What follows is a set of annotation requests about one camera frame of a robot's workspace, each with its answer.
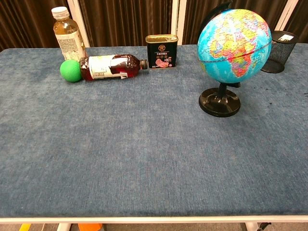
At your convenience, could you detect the colourful desk globe black stand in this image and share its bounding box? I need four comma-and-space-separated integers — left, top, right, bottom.
196, 1, 273, 118

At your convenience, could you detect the blue table cloth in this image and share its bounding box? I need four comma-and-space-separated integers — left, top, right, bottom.
0, 43, 308, 218

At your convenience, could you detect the dark lying bottle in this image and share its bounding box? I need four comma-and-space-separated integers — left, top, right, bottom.
79, 54, 149, 82

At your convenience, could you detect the black luncheon meat can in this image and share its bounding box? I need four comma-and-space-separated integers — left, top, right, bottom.
145, 34, 179, 70

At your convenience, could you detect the green ball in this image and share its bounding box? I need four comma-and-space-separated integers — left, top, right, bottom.
59, 60, 83, 83

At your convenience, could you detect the brown pleated curtain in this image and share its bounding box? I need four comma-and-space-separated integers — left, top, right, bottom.
0, 0, 70, 51
182, 0, 287, 45
290, 0, 308, 44
78, 0, 173, 48

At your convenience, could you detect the tea bottle white cap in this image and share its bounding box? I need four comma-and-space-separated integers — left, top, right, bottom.
51, 6, 89, 61

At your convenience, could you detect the orange object under table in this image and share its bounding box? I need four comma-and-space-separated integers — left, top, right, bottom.
78, 223, 103, 231

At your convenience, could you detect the black mesh pen holder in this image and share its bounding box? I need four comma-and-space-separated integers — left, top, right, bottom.
260, 30, 299, 74

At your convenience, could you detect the white partition frame post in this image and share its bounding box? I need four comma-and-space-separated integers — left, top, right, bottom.
170, 0, 188, 46
66, 0, 91, 48
275, 0, 299, 33

